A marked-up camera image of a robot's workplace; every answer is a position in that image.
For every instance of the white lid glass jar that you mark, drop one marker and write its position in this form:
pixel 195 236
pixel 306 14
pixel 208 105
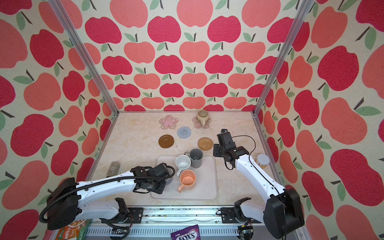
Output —
pixel 263 160

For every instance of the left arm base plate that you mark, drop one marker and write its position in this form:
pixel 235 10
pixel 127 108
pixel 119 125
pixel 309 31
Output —
pixel 135 215

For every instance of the aluminium front rail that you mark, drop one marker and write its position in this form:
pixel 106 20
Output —
pixel 159 222

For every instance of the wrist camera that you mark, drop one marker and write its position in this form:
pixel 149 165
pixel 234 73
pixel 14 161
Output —
pixel 160 170
pixel 225 139

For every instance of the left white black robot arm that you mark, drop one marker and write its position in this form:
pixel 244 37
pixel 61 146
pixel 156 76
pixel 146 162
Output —
pixel 73 201

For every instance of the grey spice bottle lying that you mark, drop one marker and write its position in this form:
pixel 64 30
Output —
pixel 113 169

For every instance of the right aluminium frame post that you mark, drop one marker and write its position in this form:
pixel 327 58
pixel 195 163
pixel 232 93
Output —
pixel 286 47

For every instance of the purple Fox's candy bag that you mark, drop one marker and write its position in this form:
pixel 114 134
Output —
pixel 188 233

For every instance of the beige mug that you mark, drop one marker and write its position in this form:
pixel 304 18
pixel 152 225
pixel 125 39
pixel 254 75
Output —
pixel 203 118

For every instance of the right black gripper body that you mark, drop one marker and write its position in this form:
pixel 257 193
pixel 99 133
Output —
pixel 217 152

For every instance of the dark grey mug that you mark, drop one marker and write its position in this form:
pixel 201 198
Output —
pixel 196 156

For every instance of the grey round woven coaster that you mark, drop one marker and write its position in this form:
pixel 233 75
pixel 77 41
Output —
pixel 184 132

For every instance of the white mug purple handle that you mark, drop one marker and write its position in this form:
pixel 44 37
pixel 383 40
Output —
pixel 169 181

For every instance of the brown round wooden coaster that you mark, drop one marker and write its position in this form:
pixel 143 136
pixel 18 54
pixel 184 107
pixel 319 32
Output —
pixel 166 141

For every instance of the orange mug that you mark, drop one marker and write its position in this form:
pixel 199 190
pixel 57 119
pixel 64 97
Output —
pixel 188 180

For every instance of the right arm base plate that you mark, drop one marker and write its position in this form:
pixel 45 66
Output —
pixel 234 215

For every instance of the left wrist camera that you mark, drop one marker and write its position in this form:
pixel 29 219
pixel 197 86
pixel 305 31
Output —
pixel 160 170

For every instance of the pink flower coaster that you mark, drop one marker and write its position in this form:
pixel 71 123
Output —
pixel 168 122
pixel 198 125

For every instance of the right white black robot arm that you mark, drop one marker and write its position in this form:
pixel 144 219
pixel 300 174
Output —
pixel 282 213

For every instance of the green snack bag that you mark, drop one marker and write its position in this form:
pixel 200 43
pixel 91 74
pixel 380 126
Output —
pixel 74 231

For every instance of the left aluminium frame post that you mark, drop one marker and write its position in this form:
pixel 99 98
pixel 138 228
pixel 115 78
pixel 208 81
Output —
pixel 70 29

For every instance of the tan round rattan coaster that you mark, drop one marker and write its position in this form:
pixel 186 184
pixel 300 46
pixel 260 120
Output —
pixel 205 144

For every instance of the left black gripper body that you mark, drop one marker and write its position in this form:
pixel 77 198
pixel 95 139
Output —
pixel 158 186

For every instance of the white mug upper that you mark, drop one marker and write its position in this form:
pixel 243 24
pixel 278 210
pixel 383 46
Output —
pixel 182 162

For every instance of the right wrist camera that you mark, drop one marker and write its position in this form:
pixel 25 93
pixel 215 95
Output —
pixel 225 139

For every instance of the white plastic tray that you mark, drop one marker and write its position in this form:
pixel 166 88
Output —
pixel 205 188

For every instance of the aluminium frame post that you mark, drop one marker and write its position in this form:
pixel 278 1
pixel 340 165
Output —
pixel 70 29
pixel 286 47

